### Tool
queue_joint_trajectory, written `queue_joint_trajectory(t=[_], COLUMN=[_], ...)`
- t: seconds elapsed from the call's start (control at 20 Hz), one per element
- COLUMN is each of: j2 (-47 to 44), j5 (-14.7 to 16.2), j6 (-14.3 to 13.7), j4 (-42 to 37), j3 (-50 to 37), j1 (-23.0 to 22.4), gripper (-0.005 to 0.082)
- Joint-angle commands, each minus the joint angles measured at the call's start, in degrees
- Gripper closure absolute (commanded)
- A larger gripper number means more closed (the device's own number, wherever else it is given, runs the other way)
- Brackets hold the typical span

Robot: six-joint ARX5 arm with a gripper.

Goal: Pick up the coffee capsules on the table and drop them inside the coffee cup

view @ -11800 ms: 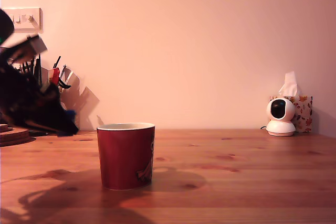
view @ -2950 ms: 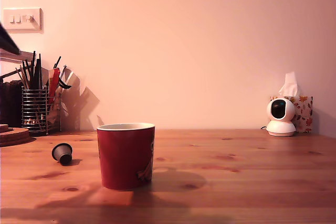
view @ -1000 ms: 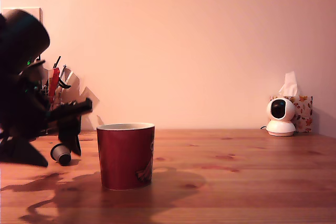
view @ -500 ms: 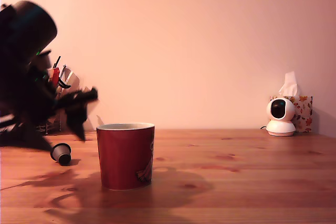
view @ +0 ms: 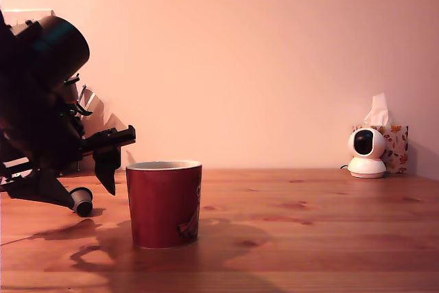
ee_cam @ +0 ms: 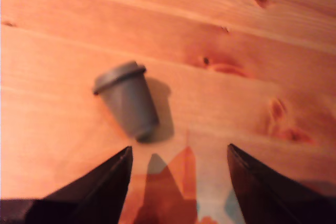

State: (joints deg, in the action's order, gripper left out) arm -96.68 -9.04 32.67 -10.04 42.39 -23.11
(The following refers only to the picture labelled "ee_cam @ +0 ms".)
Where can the grey coffee capsule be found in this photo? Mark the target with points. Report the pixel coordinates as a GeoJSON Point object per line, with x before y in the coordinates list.
{"type": "Point", "coordinates": [128, 103]}

